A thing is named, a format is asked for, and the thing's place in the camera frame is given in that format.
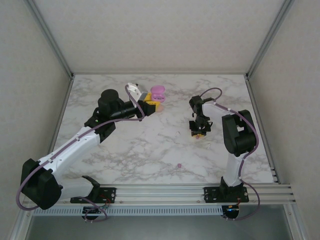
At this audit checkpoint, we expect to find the purple earbud charging case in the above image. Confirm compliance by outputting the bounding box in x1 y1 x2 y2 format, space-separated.
149 84 167 102

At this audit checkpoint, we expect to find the aluminium frame leg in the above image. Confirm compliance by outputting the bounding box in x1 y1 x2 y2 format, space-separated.
284 204 310 240
9 206 34 240

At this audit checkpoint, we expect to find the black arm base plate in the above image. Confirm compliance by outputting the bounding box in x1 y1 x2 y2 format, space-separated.
203 186 250 204
70 186 117 204

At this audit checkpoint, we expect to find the aluminium table edge rail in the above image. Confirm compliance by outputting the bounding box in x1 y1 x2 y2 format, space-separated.
39 74 76 186
72 71 248 76
246 76 280 183

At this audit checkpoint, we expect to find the purple camera cable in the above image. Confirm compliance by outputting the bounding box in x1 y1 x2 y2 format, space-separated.
199 87 261 221
16 84 145 223

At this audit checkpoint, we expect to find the aluminium mounting rail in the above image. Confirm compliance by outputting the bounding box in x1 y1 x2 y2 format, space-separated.
23 184 297 206

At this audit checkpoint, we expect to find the aluminium frame post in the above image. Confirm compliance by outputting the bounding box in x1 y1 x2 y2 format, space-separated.
23 0 75 79
245 0 297 80

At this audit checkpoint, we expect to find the white slotted cable duct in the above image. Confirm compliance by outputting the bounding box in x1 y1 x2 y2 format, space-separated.
32 206 223 216

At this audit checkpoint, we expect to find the small circuit board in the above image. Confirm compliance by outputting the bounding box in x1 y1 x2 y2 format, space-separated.
224 204 242 215
83 206 109 216

